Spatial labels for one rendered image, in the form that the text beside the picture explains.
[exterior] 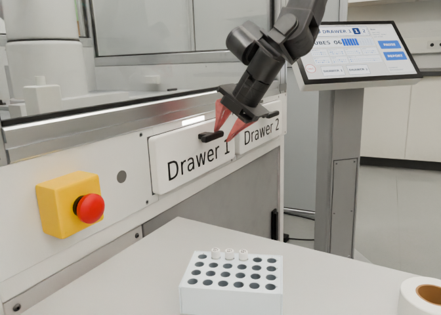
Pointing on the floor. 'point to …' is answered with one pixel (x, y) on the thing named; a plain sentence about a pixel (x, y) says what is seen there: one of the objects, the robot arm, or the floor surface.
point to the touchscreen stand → (338, 171)
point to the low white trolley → (138, 256)
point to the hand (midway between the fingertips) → (223, 133)
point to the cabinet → (130, 225)
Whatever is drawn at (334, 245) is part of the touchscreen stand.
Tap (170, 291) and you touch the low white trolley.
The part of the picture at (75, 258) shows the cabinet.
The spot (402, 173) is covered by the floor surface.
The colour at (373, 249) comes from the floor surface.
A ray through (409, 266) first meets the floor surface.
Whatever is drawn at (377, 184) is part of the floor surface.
